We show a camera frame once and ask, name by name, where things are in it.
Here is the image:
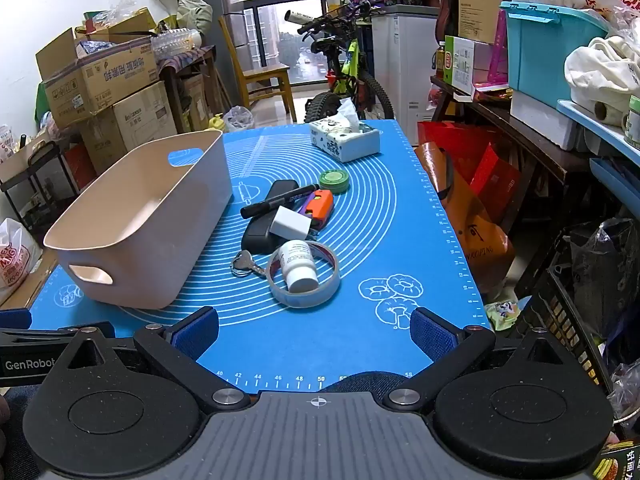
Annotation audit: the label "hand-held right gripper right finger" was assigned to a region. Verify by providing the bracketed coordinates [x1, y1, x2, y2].
[382, 306, 573, 411]

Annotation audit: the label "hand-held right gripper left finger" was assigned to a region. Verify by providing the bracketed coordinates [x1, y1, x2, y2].
[62, 306, 251, 411]

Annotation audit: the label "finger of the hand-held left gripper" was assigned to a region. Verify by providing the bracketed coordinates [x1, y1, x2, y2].
[0, 309, 32, 330]
[0, 321, 117, 345]

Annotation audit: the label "silver key with ring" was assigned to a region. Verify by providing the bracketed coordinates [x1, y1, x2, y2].
[230, 250, 268, 278]

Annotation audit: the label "beige plastic storage basket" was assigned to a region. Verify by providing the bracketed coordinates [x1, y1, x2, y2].
[43, 130, 234, 310]

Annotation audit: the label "clear tape roll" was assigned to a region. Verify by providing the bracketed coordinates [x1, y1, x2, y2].
[266, 240, 341, 308]

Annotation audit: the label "black glasses case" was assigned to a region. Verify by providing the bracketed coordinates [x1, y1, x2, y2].
[241, 179, 301, 256]

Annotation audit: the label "white pill bottle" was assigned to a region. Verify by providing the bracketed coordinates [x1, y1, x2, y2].
[277, 240, 319, 294]

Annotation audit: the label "white charger plug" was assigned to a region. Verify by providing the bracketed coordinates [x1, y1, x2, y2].
[269, 205, 312, 241]

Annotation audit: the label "black marker pen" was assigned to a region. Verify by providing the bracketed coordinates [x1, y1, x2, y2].
[240, 184, 321, 219]

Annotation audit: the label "orange purple utility knife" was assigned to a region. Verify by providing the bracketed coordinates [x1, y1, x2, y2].
[298, 189, 334, 233]

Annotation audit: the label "green round tin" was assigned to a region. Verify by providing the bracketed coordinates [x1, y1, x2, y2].
[319, 169, 350, 195]

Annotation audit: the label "flat cardboard box with print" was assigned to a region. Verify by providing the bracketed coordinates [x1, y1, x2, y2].
[0, 250, 58, 311]

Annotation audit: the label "white red printed plastic bag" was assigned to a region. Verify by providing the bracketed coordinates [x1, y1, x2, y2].
[0, 217, 43, 303]

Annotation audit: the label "person's blue jeans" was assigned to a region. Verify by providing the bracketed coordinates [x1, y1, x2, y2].
[320, 371, 401, 394]

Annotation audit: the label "orange paper bag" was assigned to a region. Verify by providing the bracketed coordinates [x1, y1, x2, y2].
[414, 142, 516, 293]

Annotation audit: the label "blue silicone baking mat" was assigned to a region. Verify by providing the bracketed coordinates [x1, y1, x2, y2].
[27, 119, 493, 395]

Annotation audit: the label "black plastic crate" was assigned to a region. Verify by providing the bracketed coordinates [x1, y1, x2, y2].
[515, 265, 616, 386]

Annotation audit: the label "small open cardboard box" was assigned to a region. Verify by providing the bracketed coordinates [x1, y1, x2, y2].
[0, 132, 51, 183]

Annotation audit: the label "black metal shelf rack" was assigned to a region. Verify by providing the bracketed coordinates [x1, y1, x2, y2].
[0, 141, 81, 233]

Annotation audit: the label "red paper bag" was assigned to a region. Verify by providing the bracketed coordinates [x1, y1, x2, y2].
[417, 121, 521, 211]

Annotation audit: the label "printed tissue box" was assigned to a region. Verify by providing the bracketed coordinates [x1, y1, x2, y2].
[308, 98, 382, 163]

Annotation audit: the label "dark wooden side table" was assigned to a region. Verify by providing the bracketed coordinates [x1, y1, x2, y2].
[430, 76, 591, 271]

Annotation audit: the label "clear plastic bag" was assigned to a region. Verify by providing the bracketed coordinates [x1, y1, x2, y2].
[223, 106, 256, 132]

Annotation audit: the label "large plain cardboard box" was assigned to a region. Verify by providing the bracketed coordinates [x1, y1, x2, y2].
[80, 80, 178, 173]

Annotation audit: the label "white styrofoam box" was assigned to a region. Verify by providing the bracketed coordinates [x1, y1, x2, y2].
[510, 91, 581, 151]

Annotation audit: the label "open printed cardboard box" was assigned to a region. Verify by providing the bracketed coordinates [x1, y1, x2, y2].
[36, 27, 160, 128]

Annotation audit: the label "wooden chair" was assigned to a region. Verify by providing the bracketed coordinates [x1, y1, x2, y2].
[217, 15, 298, 123]

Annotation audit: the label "black green bicycle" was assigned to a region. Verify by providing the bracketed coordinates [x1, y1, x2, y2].
[285, 0, 396, 123]

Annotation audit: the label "green white carton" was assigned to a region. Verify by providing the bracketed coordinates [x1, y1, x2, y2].
[444, 36, 476, 97]

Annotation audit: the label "cloth covered wooden table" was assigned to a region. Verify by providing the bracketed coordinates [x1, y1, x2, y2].
[159, 45, 221, 133]

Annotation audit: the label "pink plastic folder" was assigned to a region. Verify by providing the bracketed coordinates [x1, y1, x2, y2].
[492, 7, 511, 83]

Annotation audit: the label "pack of clear bottles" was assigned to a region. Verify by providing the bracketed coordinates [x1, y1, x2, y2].
[150, 27, 203, 58]

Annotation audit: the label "teal plastic storage bin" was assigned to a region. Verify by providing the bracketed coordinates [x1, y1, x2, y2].
[500, 1, 623, 110]

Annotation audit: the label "white cloth bundle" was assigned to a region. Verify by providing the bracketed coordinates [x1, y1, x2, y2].
[565, 36, 640, 126]

